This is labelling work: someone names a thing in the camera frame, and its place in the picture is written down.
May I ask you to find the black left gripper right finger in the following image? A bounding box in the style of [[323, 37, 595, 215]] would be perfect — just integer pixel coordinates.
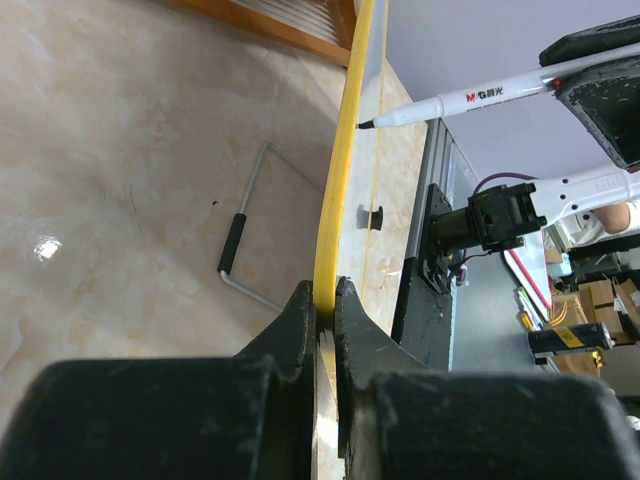
[[334, 278, 639, 479]]

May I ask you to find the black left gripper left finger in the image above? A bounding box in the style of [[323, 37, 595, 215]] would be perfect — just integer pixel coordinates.
[[1, 281, 316, 479]]

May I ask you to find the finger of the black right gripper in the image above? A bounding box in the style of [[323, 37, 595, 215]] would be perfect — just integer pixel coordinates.
[[539, 16, 639, 170]]

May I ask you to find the white marker pen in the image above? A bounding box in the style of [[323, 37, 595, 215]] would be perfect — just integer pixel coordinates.
[[357, 43, 639, 130]]

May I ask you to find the yellow framed whiteboard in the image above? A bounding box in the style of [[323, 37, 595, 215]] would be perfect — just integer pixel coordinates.
[[311, 1, 427, 479]]

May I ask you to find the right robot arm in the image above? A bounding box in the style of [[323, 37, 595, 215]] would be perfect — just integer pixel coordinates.
[[423, 16, 639, 256]]

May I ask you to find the metal whiteboard stand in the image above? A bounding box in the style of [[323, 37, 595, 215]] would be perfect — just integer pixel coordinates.
[[217, 142, 325, 312]]

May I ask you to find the red framed whiteboard background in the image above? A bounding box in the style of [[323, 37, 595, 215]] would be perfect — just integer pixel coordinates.
[[502, 232, 552, 322]]

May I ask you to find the black yellow cylinder background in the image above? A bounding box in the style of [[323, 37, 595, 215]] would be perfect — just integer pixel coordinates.
[[528, 323, 614, 358]]

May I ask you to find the orange wooden shelf rack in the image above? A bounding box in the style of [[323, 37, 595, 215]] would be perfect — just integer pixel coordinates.
[[173, 0, 356, 67]]

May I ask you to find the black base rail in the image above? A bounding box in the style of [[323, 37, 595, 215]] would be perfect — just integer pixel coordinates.
[[390, 182, 469, 371]]

